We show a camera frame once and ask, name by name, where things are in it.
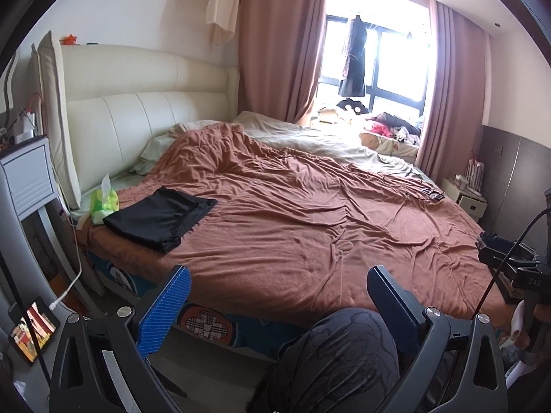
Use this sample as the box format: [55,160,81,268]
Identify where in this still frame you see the wide pink curtain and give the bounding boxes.
[238,0,330,125]

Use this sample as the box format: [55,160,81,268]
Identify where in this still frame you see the person's right hand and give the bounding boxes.
[514,303,551,351]

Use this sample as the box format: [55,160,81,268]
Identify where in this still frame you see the black cable on bed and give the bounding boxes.
[376,170,425,194]

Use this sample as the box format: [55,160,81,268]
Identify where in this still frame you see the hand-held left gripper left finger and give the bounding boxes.
[49,264,192,413]

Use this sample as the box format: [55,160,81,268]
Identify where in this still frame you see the smartphone with lit screen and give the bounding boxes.
[9,297,61,366]

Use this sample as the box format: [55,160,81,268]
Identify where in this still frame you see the white nightstand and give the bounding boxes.
[441,176,489,224]

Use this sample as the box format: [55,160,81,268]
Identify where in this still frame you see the blue printed bed sheet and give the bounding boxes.
[86,250,336,360]

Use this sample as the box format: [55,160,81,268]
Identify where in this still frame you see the brown blanket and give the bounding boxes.
[88,123,517,328]

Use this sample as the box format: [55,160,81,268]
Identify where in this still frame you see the white charging cable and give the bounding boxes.
[47,172,83,310]

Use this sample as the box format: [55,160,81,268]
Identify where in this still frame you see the cream bed sheet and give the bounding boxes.
[232,111,425,177]

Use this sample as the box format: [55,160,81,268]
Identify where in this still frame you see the green tissue packet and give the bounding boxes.
[90,173,120,225]

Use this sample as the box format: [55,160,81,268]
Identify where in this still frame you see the cream hanging cloth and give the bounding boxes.
[206,0,242,46]

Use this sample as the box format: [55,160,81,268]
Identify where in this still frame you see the bear print cushion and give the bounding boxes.
[359,131,420,158]

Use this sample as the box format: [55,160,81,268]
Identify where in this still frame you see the operator's knee in patterned trousers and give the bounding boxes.
[254,307,401,413]

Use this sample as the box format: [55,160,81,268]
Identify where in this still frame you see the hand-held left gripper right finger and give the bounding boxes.
[366,264,509,413]

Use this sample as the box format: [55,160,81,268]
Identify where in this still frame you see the black t-shirt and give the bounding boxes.
[102,186,219,254]

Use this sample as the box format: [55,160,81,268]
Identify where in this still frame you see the cream padded headboard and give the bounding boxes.
[60,44,240,173]

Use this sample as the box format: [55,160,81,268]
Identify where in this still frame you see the narrow pink curtain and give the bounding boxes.
[419,0,491,181]

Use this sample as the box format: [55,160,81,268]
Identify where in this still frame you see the pale green pillow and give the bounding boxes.
[131,131,181,176]

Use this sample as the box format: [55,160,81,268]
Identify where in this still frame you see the dark hanging garment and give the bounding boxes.
[339,14,367,97]

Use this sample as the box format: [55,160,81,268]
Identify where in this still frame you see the black and white plush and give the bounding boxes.
[337,98,366,115]

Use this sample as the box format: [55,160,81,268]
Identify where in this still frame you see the white wire rack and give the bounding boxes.
[467,150,485,194]

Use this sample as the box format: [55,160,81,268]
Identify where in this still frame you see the dark framed window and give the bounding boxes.
[319,15,431,119]

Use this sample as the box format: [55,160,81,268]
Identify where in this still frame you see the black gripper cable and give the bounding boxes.
[474,209,551,321]

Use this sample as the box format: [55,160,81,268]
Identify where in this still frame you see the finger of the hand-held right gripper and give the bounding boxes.
[478,231,537,267]

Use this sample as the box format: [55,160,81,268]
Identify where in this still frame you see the cream leaning cushion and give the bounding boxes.
[31,30,82,211]

